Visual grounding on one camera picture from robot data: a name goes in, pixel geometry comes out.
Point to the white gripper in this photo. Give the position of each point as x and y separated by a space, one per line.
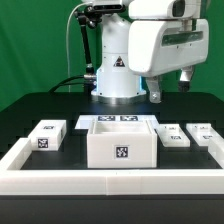
158 47

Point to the white cabinet door panel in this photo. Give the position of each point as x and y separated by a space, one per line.
171 135
201 132

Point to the white cabinet body box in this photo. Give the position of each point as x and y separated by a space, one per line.
121 144

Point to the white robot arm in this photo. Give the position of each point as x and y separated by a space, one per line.
116 82

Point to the white cabinet top block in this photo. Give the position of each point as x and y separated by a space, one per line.
48 135

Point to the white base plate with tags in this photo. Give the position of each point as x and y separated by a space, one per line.
84 121

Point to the black camera bar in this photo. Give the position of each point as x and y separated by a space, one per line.
117 8

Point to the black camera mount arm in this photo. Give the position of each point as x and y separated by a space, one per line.
87 20

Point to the white U-shaped workspace frame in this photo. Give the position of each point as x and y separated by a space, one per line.
14 180

